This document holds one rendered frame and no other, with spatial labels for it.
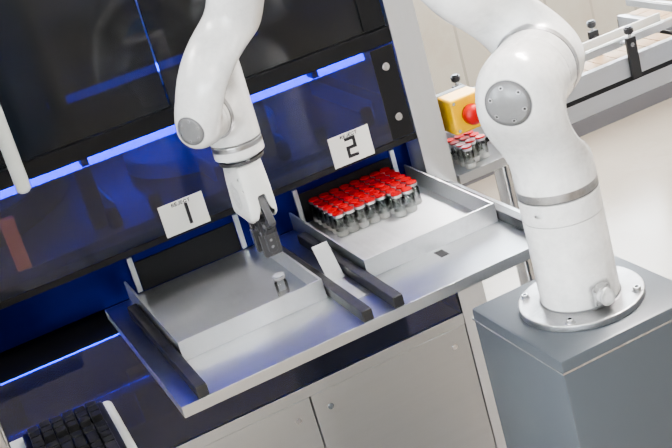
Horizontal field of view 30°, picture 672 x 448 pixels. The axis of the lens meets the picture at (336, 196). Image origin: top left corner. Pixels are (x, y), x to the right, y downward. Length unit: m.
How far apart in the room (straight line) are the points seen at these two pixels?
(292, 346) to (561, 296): 0.42
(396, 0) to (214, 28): 0.52
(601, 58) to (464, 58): 1.98
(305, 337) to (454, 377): 0.66
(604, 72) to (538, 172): 0.98
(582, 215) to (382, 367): 0.80
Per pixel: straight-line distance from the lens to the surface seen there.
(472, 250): 2.09
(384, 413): 2.51
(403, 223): 2.26
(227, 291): 2.20
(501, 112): 1.66
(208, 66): 1.86
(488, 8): 1.75
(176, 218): 2.21
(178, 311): 2.19
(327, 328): 1.96
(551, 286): 1.84
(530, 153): 1.73
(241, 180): 1.97
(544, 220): 1.79
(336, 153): 2.30
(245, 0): 1.87
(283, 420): 2.42
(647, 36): 2.87
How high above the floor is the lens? 1.74
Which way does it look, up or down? 20 degrees down
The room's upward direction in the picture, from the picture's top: 16 degrees counter-clockwise
